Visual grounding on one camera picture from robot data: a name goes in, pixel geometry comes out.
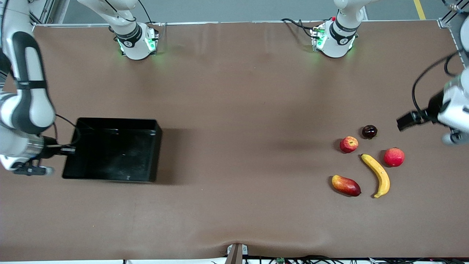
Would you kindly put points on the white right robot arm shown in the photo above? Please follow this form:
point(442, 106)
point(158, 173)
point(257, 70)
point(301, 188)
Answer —
point(29, 106)

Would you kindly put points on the brown table mat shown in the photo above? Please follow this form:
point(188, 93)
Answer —
point(220, 205)

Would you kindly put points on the large red peach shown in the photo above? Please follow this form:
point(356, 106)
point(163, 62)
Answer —
point(394, 157)

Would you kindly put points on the dark purple plum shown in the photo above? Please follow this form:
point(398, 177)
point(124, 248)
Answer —
point(369, 132)

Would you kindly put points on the aluminium frame with struts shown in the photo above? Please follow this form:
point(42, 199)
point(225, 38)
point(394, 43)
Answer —
point(47, 11)

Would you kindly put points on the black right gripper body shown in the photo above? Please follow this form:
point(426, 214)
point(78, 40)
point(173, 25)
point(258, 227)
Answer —
point(48, 151)

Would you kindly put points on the small green circuit board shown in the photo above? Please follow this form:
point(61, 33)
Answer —
point(280, 260)

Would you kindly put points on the red yellow mango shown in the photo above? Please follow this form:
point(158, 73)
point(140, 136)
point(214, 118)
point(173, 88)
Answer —
point(346, 186)

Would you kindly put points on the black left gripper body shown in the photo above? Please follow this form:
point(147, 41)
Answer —
point(433, 107)

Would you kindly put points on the black plastic box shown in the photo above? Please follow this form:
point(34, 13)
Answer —
point(113, 154)

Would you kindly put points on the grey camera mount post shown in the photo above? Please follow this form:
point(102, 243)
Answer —
point(236, 255)

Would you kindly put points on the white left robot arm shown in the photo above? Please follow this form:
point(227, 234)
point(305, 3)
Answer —
point(340, 40)

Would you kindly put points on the small red apple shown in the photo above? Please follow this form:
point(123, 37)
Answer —
point(349, 145)

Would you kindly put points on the aluminium corner frame bracket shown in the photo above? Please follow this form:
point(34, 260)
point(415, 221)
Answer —
point(449, 16)

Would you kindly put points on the yellow banana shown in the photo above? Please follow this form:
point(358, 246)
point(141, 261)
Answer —
point(379, 174)

